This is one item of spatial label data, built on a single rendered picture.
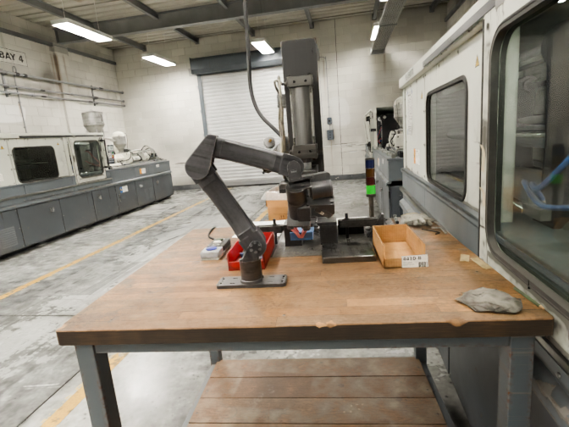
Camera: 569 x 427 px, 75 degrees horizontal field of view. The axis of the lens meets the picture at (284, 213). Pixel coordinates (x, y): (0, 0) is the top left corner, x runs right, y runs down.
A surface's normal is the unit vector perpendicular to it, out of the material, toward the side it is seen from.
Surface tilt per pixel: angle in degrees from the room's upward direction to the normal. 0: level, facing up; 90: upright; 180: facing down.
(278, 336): 90
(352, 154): 90
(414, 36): 90
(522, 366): 90
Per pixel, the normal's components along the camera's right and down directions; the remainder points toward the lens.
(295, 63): -0.11, 0.21
